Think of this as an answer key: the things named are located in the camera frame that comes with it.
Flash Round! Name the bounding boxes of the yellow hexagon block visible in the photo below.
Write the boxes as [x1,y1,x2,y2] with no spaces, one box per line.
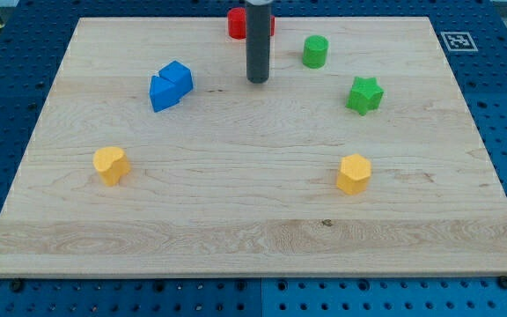
[336,153,371,195]

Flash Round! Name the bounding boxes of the green star block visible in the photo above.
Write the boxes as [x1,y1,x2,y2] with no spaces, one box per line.
[346,77,384,116]

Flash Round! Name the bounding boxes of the light wooden board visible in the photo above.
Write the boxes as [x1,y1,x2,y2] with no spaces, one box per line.
[0,17,507,278]

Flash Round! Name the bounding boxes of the blue triangle block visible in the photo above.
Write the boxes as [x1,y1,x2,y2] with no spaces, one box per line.
[149,76,180,112]

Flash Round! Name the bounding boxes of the blue cube block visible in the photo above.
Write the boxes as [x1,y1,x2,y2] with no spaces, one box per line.
[158,61,194,97]

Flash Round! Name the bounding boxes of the green cylinder block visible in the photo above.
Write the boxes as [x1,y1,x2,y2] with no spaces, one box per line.
[302,35,329,69]

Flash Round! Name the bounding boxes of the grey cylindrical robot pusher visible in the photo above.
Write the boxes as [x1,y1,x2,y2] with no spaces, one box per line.
[245,0,273,84]

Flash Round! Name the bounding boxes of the yellow heart block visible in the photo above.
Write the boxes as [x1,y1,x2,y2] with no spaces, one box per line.
[92,146,131,187]

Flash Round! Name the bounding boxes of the red cylinder block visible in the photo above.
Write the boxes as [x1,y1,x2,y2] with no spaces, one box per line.
[227,3,275,46]

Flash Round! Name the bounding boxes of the white fiducial marker tag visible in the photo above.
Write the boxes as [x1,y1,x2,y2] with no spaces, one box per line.
[441,32,478,52]

